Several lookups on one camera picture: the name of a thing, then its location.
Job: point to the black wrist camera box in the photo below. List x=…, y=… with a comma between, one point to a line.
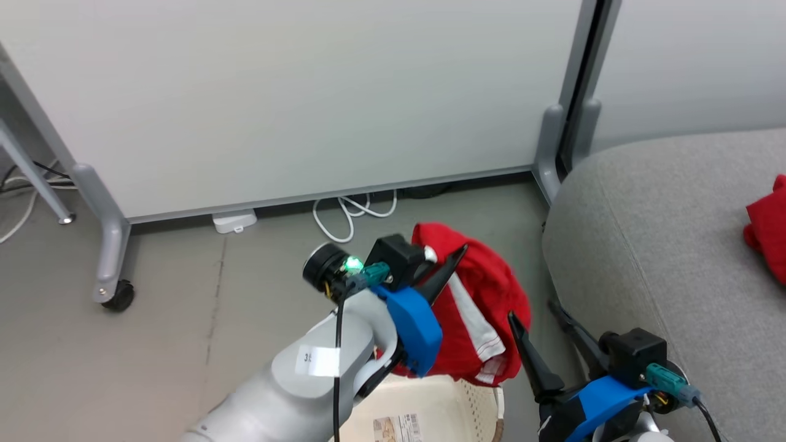
x=396, y=258
x=635, y=353

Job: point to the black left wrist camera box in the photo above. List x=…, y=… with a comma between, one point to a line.
x=396, y=258

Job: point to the grey fabric sofa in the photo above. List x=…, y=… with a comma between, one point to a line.
x=675, y=245

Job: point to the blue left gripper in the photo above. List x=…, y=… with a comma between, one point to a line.
x=414, y=331

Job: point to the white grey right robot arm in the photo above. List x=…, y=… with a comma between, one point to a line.
x=651, y=434

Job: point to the cream perforated plastic laundry basket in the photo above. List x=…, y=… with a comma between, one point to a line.
x=430, y=396

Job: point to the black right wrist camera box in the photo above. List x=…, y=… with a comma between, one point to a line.
x=635, y=353

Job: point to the black caster wheel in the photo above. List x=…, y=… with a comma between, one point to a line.
x=120, y=296

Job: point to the red garment with white stripes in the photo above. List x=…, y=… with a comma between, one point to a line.
x=485, y=288

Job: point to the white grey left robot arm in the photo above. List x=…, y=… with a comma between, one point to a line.
x=288, y=393

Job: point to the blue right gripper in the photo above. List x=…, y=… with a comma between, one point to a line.
x=589, y=408

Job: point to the paper label sticker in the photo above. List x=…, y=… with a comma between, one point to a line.
x=398, y=428

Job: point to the grey metal desk frame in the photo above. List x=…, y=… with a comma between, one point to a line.
x=37, y=178

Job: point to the white power adapter box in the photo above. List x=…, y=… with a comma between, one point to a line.
x=234, y=222

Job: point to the white partition panel grey frame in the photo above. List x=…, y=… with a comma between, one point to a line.
x=688, y=61
x=276, y=92

